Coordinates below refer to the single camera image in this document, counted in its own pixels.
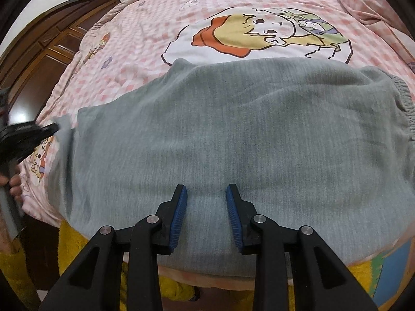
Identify grey pants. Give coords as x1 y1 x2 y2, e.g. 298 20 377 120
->
47 58 415 281

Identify pink checked duvet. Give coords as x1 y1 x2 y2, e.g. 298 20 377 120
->
324 0 415 72

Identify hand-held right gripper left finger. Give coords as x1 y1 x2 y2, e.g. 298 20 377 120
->
38 184 189 311

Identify dark wooden headboard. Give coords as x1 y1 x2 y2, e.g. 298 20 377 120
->
0 0 122 124

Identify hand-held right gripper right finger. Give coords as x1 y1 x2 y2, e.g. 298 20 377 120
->
226 183 379 311

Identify yellow fluffy blanket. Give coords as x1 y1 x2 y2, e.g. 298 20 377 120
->
0 220 203 311

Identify colourful cartoon mat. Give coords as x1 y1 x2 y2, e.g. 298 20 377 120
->
348 238 415 308

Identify person's left hand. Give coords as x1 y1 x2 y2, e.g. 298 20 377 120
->
0 172 23 208

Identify person's left forearm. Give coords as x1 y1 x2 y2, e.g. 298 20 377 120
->
0 215 16 255

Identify pink checked printed bedsheet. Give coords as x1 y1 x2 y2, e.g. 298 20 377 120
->
18 0 415 290

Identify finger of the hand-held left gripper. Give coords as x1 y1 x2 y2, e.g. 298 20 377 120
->
31 121 60 138

